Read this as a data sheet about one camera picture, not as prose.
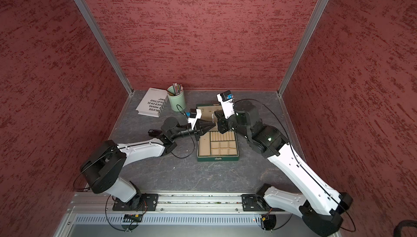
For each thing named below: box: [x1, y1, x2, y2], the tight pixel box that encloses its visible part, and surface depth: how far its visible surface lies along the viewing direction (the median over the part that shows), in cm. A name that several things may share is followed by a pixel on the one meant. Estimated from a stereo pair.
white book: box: [135, 87, 168, 118], surface depth 109 cm
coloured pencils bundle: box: [168, 82, 184, 97], surface depth 105 cm
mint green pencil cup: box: [167, 84, 187, 112], surface depth 105 cm
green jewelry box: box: [196, 103, 240, 162], surface depth 89 cm
